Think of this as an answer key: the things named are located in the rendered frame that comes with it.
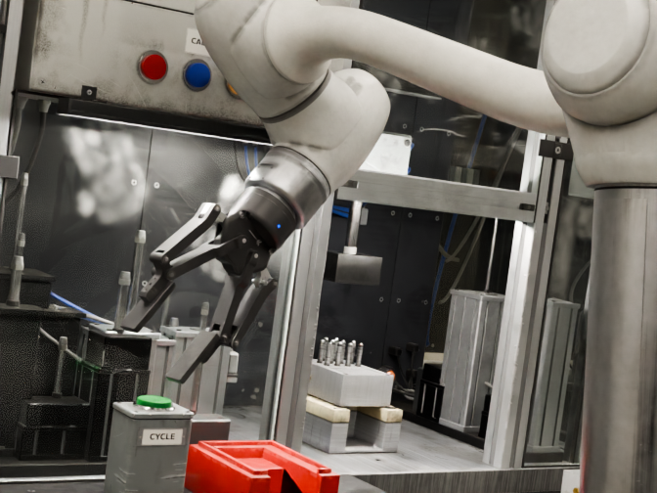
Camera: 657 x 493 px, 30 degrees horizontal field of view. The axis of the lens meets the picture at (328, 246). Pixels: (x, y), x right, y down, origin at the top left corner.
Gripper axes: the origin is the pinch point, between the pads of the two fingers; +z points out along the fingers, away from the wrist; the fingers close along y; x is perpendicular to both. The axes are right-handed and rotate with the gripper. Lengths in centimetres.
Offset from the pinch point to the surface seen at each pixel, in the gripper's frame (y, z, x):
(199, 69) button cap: 13.6, -29.6, -11.1
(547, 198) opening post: -41, -63, -6
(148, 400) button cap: -6.0, 5.2, -4.2
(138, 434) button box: -6.9, 9.1, -2.7
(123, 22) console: 23.8, -26.3, -13.3
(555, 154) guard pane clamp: -36, -67, -4
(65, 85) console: 23.2, -15.9, -14.5
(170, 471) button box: -13.3, 9.5, -2.3
